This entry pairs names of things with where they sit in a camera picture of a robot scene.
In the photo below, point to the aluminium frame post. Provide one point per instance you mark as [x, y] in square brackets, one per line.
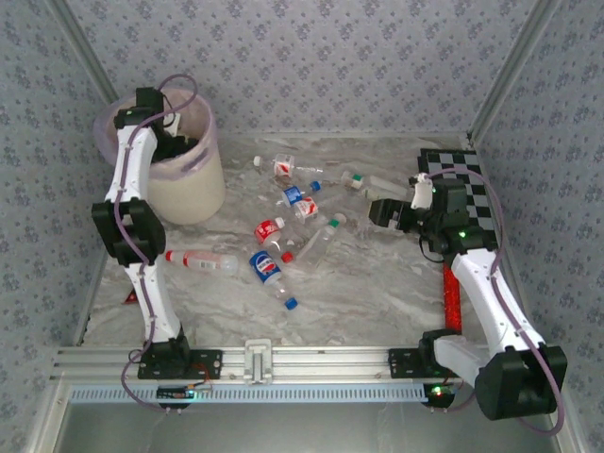
[514, 66]

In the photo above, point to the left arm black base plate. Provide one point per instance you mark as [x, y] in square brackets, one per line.
[207, 363]

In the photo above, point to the crushed red-white label bottle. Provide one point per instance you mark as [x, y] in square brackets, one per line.
[307, 207]

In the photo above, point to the aluminium table edge strip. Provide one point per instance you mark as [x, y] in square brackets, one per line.
[354, 135]

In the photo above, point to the large blue-label bottle blue cap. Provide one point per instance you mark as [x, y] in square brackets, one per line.
[264, 266]

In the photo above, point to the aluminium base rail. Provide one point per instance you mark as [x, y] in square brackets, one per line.
[321, 363]

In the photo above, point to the small blue-label bottle blue cap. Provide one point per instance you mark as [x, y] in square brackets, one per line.
[291, 194]

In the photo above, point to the circuit board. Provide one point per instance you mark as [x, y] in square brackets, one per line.
[439, 392]
[174, 392]

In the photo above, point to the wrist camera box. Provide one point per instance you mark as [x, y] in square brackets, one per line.
[420, 191]
[172, 123]

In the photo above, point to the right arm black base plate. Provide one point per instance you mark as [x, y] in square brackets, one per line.
[401, 363]

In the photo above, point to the left circuit board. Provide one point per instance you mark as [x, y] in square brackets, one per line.
[174, 392]

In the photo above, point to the black grey checkerboard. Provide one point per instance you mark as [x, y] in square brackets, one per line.
[453, 162]

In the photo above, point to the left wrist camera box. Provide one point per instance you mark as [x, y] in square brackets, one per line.
[172, 123]

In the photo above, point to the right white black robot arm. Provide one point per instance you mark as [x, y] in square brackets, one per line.
[495, 292]

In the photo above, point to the long bottle red cap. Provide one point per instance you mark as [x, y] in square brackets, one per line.
[203, 261]

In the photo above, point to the white plastic bin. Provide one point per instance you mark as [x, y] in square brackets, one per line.
[211, 137]
[189, 198]

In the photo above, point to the grey rail centre bracket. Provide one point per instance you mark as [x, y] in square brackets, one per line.
[257, 358]

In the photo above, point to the red-label bottle with long neck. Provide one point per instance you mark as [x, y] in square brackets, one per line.
[283, 166]

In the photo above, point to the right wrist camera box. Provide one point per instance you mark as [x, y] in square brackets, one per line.
[420, 191]

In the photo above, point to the small red triangle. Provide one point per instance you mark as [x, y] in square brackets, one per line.
[131, 298]

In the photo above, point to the red-label bottle white cap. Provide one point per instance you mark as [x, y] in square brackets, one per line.
[266, 230]

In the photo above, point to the red glitter strip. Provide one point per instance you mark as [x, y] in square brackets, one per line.
[453, 302]

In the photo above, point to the right circuit board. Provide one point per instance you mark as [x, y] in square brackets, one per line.
[439, 392]

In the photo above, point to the clear bottle green cap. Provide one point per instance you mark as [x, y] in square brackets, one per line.
[321, 243]
[382, 185]

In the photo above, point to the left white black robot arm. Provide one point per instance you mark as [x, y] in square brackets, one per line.
[156, 302]

